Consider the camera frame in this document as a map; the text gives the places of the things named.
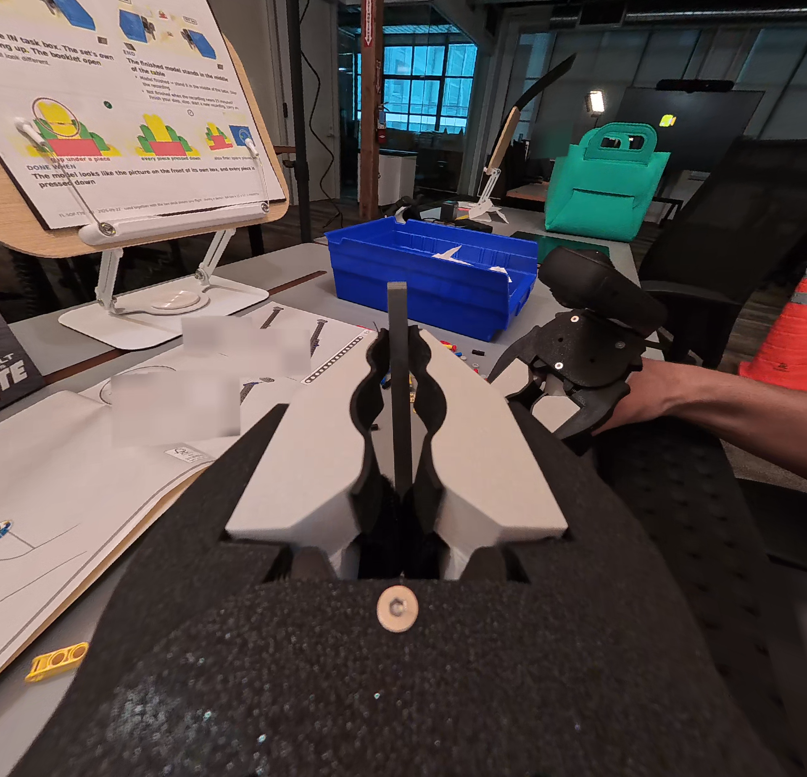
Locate yellow lego beam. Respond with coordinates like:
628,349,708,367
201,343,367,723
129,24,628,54
24,641,90,684

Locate black pole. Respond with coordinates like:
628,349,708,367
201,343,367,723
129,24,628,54
279,0,315,244

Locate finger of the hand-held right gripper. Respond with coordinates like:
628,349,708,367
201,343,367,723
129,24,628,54
492,356,551,406
531,389,595,437

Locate teal felt bag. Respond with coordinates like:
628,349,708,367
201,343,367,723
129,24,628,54
542,121,672,244

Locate open instruction booklet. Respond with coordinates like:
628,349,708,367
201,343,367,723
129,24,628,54
0,301,380,672

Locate window with dark frame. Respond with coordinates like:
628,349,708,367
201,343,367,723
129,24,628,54
380,41,481,137

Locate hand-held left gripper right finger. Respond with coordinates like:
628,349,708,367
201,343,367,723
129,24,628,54
405,325,568,578

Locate long dark grey bar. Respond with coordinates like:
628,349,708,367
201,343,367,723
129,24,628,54
386,281,415,499

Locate black lego box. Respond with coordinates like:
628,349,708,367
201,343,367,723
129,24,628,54
0,312,47,410

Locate blue plastic bin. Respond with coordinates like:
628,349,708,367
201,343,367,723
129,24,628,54
324,216,540,344

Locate black cable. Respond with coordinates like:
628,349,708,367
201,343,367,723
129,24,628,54
295,0,345,206

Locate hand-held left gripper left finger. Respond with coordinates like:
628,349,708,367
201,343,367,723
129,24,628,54
226,327,404,579

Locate wooden post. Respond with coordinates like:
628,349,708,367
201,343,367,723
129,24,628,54
358,0,387,221

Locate black mesh office chair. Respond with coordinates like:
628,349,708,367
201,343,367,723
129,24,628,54
636,135,807,369

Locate pile of mixed lego pins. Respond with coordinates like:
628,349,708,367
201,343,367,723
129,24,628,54
362,326,489,434

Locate black device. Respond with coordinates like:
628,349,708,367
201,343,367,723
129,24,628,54
383,194,499,234

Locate dark wall screen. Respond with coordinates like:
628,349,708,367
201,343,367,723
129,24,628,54
613,79,768,160

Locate orange traffic cone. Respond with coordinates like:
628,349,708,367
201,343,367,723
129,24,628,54
738,271,807,392

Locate person's right forearm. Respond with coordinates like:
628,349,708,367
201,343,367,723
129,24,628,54
596,356,807,478

